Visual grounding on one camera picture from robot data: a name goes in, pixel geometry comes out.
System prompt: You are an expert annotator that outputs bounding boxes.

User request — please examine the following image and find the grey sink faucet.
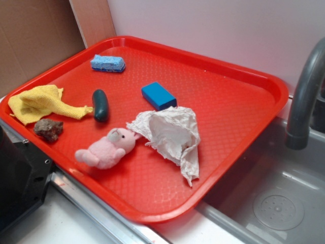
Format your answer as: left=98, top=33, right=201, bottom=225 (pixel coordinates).
left=285, top=38, right=324, bottom=150

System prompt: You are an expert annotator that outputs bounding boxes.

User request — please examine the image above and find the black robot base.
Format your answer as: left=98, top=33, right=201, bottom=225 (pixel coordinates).
left=1, top=129, right=53, bottom=234

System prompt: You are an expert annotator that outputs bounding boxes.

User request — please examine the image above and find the grey plastic sink basin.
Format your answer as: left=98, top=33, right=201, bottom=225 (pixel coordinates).
left=197, top=118, right=324, bottom=243

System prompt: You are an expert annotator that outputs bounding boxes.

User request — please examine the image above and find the dark green pickle toy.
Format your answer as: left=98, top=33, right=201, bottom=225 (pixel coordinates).
left=92, top=89, right=109, bottom=122

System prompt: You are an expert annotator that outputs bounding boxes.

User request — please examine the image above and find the crumpled white cloth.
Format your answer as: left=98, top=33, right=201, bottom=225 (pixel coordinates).
left=126, top=106, right=201, bottom=187

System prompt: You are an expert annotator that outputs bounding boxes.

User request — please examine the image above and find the brown rock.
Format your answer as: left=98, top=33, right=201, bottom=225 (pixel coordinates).
left=34, top=119, right=63, bottom=142

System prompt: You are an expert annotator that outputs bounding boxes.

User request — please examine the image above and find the blue rectangular block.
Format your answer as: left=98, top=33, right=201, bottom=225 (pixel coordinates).
left=141, top=82, right=177, bottom=111

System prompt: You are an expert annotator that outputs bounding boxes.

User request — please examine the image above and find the light blue sponge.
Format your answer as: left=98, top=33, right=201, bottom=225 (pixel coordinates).
left=90, top=54, right=126, bottom=73

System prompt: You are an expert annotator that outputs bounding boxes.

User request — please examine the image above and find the pink plush bunny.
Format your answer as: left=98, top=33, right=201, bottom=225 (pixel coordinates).
left=75, top=128, right=142, bottom=169

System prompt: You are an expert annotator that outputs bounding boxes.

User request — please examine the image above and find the yellow knitted cloth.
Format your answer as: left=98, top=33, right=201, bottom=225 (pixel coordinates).
left=8, top=85, right=93, bottom=126

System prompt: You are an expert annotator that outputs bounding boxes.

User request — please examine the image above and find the red plastic tray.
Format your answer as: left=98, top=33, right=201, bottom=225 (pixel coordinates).
left=1, top=37, right=288, bottom=224

